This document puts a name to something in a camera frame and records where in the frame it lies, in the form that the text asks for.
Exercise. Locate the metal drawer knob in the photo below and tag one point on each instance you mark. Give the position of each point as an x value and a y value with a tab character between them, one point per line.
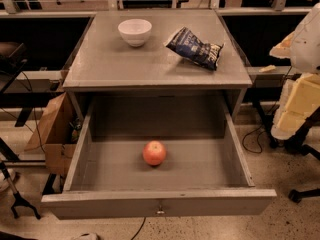
160	211

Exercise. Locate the brown cardboard box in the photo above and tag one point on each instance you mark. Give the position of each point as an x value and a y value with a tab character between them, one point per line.
54	134

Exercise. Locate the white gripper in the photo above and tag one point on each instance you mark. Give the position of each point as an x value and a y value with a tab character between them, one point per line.
307	47

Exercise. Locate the black tripod stand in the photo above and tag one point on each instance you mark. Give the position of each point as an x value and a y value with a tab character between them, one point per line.
19	200

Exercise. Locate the red apple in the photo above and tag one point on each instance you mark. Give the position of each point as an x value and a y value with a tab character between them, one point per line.
154	153

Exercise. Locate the small yellow foam piece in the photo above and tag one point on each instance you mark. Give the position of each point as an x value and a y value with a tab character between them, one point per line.
267	68

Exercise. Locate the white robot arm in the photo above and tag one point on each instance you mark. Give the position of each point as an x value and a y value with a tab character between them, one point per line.
302	46

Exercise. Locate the blue chip bag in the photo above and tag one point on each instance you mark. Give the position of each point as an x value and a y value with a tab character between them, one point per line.
186	44

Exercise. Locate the grey cabinet with counter top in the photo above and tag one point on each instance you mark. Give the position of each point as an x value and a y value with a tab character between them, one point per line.
105	62

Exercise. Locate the white ceramic bowl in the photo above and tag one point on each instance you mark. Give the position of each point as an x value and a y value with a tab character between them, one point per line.
135	32

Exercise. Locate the open grey top drawer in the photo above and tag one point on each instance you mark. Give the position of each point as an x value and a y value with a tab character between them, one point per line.
204	173

